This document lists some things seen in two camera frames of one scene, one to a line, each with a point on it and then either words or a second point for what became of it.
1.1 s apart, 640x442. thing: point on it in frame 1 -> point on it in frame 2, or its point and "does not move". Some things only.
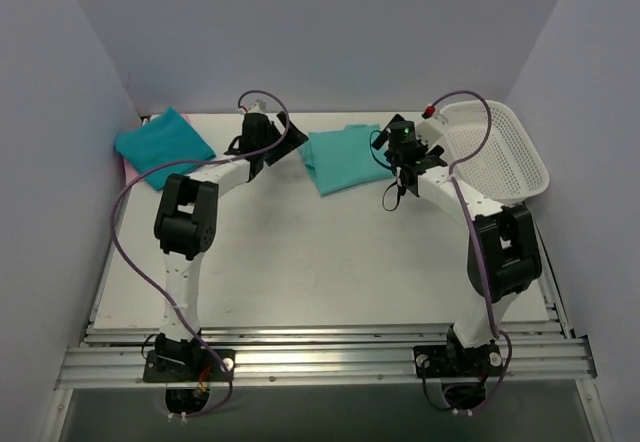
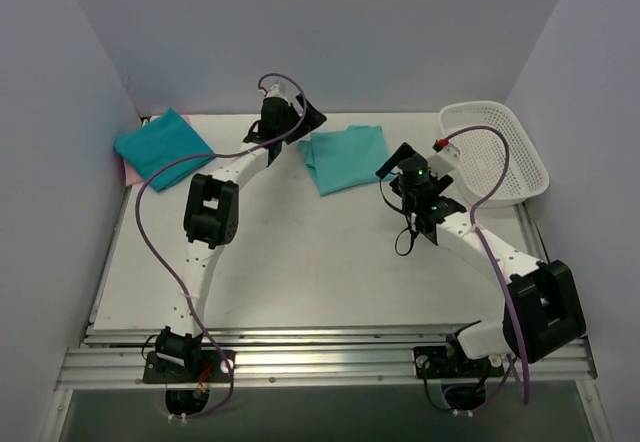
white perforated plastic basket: x=509 y=171 does not move
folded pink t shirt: x=132 y=172 does not move
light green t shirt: x=348 y=158 does not move
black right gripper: x=420 y=165 -> x=395 y=166
